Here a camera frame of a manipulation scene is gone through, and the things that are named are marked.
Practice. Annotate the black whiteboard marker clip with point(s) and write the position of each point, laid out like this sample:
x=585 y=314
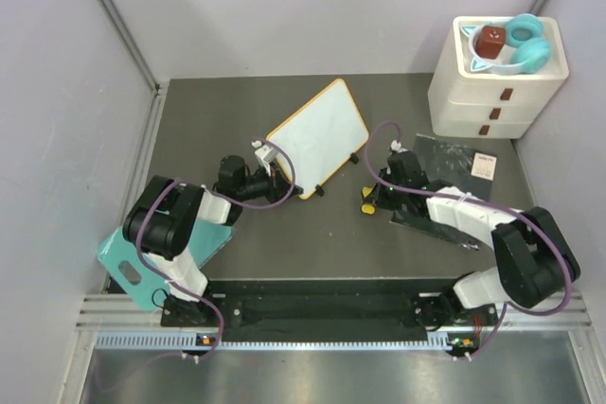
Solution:
x=319 y=190

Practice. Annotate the teal cutting board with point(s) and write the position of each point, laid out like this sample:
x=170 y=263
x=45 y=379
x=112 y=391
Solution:
x=119 y=258

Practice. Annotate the yellow black whiteboard eraser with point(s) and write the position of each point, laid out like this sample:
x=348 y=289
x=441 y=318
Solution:
x=369 y=197

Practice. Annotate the black sheet with white label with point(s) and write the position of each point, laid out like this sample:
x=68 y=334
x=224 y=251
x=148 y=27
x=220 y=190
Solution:
x=470 y=170

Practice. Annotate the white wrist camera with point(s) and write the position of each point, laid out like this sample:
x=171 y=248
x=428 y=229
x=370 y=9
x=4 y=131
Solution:
x=265 y=154
x=396 y=147

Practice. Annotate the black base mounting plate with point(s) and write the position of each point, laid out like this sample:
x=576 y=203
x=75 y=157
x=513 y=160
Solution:
x=328 y=310

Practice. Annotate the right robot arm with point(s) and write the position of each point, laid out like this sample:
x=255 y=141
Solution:
x=534 y=266

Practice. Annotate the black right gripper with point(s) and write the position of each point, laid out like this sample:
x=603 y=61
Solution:
x=382 y=202

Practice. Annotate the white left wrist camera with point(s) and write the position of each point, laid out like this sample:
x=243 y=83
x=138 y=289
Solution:
x=265 y=154

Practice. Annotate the yellow framed whiteboard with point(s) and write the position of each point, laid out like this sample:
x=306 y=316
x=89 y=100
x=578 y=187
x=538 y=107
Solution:
x=317 y=139

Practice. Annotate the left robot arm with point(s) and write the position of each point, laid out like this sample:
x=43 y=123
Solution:
x=161 y=223

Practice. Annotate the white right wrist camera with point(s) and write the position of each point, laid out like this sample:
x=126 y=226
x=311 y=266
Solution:
x=396 y=147

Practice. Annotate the grey slotted cable duct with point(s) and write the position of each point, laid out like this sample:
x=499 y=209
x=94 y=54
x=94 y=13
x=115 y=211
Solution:
x=191 y=341

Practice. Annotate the white three-drawer organizer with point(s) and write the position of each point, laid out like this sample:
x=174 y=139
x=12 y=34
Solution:
x=483 y=105

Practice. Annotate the brown cube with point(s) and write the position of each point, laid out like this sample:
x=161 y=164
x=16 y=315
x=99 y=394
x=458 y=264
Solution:
x=490 y=41

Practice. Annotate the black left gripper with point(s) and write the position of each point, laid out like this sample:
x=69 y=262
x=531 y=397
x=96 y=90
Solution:
x=277 y=184

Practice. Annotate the teal white cat-ear headphones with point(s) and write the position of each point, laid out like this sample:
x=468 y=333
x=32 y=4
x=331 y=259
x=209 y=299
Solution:
x=523 y=33

